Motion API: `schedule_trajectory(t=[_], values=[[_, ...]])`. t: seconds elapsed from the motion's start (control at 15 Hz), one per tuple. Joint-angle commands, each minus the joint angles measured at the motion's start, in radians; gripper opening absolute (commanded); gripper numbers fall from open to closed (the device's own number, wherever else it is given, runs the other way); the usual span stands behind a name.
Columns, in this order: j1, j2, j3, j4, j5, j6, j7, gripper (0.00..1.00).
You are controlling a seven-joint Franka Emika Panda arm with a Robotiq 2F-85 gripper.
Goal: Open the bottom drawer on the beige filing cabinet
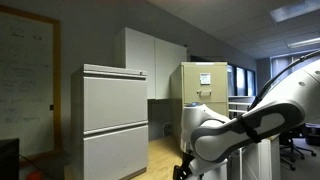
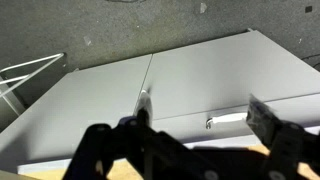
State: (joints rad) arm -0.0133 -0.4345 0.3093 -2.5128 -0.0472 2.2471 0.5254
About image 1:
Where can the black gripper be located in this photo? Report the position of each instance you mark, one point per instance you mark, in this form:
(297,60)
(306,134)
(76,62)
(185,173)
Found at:
(183,170)

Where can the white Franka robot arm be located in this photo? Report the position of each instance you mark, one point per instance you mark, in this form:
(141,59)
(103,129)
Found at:
(266,110)

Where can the grey lateral cabinet drawer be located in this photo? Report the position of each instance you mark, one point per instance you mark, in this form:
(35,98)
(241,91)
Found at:
(115,103)
(115,155)

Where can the beige filing cabinet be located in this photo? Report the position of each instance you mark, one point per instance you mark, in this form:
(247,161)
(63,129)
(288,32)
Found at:
(176,100)

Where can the beige labelled cabinet drawer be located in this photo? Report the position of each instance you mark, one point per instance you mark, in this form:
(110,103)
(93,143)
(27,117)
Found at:
(218,86)

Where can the white paper drawer label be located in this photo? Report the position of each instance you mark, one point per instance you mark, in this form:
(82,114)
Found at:
(205,78)

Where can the grey lateral filing cabinet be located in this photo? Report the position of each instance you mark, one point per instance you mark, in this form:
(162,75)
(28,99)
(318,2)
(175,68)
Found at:
(77,133)

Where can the white shelf rack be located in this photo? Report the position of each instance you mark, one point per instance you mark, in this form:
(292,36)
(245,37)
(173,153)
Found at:
(240,105)

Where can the black office chair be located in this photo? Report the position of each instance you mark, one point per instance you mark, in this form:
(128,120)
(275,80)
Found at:
(293,140)

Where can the dark storage bin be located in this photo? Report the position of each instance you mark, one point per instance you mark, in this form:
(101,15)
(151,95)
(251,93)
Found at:
(314,135)

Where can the window with blinds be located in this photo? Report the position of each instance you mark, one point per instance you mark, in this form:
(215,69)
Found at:
(280,68)

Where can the small black whiteboard clip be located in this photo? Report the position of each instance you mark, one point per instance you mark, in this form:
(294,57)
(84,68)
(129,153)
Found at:
(51,107)

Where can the orange object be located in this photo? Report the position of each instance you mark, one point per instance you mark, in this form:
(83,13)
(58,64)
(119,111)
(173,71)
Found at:
(34,175)

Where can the black box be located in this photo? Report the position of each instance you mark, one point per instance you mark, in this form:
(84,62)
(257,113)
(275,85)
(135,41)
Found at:
(9,160)

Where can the narrow ceiling light panel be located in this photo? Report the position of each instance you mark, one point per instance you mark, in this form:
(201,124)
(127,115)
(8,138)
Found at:
(305,42)

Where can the wood framed whiteboard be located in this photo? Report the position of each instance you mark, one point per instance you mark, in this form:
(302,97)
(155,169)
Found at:
(26,83)

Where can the large ceiling light panel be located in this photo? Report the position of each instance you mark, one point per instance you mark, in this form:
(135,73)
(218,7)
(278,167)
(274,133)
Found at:
(295,10)

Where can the white wall cabinet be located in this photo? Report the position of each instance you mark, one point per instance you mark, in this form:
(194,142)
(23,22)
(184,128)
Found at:
(150,63)

